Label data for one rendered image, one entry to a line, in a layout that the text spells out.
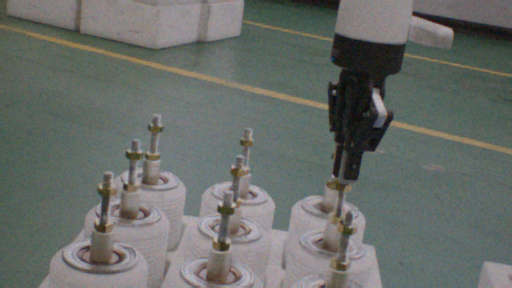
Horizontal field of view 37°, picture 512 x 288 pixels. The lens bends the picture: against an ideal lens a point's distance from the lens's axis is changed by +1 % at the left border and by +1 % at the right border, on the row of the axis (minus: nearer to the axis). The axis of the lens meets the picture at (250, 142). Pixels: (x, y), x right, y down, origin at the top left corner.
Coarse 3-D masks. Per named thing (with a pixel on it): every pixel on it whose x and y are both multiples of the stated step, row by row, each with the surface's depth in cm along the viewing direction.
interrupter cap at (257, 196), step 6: (216, 186) 99; (222, 186) 99; (228, 186) 100; (252, 186) 101; (216, 192) 97; (222, 192) 98; (252, 192) 99; (258, 192) 99; (264, 192) 99; (222, 198) 95; (246, 198) 97; (252, 198) 97; (258, 198) 97; (264, 198) 97; (246, 204) 95; (252, 204) 95; (258, 204) 95
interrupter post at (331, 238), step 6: (330, 222) 85; (330, 228) 85; (324, 234) 86; (330, 234) 85; (336, 234) 85; (324, 240) 86; (330, 240) 85; (336, 240) 85; (324, 246) 86; (330, 246) 85; (336, 246) 85
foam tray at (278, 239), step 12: (192, 216) 108; (180, 240) 100; (276, 240) 103; (168, 252) 95; (180, 252) 96; (276, 252) 100; (372, 252) 104; (168, 264) 94; (276, 264) 96; (372, 264) 100; (48, 276) 86; (276, 276) 93; (372, 276) 97
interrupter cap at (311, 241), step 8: (312, 232) 89; (320, 232) 89; (304, 240) 86; (312, 240) 87; (320, 240) 88; (352, 240) 88; (304, 248) 85; (312, 248) 84; (320, 248) 85; (352, 248) 86; (360, 248) 86; (320, 256) 83; (328, 256) 83; (352, 256) 84; (360, 256) 84
